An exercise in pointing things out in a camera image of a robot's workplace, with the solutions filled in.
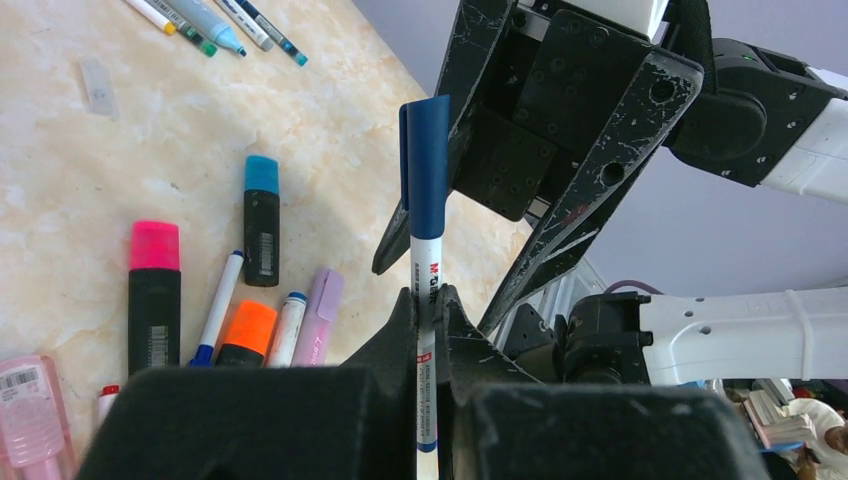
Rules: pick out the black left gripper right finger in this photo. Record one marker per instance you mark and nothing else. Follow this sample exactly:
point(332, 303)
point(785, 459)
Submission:
point(600, 417)

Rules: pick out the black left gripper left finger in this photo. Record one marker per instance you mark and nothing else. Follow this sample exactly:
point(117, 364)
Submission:
point(351, 421)

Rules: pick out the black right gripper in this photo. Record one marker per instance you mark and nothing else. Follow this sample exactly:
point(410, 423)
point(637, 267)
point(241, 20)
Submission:
point(526, 91)

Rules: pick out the teal gel pen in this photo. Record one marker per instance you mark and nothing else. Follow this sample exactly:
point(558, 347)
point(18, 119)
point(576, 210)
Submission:
point(274, 32)

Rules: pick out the grey capped white marker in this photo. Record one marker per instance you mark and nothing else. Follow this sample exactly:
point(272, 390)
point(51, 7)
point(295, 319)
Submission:
point(247, 24)

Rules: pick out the light blue correction tape pen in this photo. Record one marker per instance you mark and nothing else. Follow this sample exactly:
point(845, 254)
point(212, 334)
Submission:
point(209, 24)

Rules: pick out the clear teal pen cap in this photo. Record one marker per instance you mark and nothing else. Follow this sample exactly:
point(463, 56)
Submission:
point(98, 87)

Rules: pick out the yellow capped white pen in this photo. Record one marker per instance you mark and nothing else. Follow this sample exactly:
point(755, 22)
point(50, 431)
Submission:
point(155, 17)

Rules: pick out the green gel pen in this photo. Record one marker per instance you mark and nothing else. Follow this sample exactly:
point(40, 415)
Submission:
point(185, 29)

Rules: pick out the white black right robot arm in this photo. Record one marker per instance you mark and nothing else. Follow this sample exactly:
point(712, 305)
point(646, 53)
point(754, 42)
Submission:
point(760, 118)

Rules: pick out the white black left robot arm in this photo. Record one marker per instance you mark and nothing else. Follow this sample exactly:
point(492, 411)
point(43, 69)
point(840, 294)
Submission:
point(790, 334)

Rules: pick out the lilac highlighter pen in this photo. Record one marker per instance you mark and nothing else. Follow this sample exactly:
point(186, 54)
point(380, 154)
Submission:
point(319, 319)

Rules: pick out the pink correction tape pen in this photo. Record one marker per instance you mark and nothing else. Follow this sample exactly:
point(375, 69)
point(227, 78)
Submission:
point(35, 433)

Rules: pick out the blue capped white marker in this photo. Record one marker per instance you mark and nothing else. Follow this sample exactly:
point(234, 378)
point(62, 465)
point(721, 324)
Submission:
point(286, 335)

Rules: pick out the orange capped black highlighter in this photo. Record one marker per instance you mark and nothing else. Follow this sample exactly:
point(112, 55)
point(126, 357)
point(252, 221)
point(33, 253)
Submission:
point(248, 336)

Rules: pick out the small blue capped marker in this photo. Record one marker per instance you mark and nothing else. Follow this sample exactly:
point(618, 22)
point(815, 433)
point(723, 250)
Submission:
point(207, 343)

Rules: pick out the blue capped black highlighter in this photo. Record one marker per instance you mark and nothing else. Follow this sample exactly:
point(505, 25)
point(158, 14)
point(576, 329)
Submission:
point(261, 222)

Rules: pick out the pink capped black highlighter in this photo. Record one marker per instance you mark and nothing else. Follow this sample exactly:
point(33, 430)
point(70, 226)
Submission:
point(154, 296)

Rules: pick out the red capped white marker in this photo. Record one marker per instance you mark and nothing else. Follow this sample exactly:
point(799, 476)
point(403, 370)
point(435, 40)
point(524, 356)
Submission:
point(105, 400)

